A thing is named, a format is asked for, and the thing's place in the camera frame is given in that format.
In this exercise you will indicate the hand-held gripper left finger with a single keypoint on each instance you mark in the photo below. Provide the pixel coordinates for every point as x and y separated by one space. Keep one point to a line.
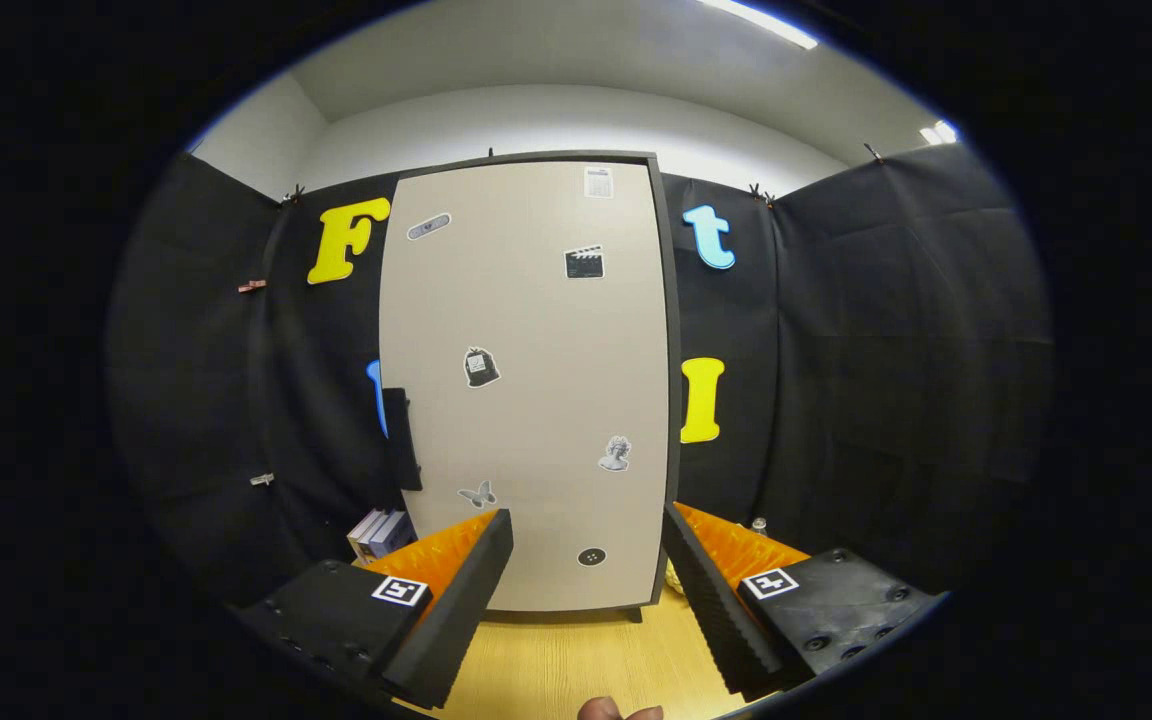
458 610

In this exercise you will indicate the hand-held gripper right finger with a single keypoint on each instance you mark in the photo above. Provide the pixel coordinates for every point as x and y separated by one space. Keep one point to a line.
716 610

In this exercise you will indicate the dark grey shoe cabinet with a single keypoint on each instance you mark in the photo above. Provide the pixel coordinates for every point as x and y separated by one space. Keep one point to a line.
675 320

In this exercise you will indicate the blue book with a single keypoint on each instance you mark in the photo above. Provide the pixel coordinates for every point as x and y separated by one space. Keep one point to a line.
394 530

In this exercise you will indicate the white book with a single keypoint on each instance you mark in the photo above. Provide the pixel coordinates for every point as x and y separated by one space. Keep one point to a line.
364 526

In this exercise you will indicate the black backdrop cloth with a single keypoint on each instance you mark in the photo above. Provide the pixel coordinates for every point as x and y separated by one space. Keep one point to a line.
886 350

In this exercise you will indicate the small ceiling light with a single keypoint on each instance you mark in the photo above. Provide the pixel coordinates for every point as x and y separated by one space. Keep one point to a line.
939 132

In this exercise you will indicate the long ceiling light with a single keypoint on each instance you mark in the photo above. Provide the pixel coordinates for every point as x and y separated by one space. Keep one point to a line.
761 22

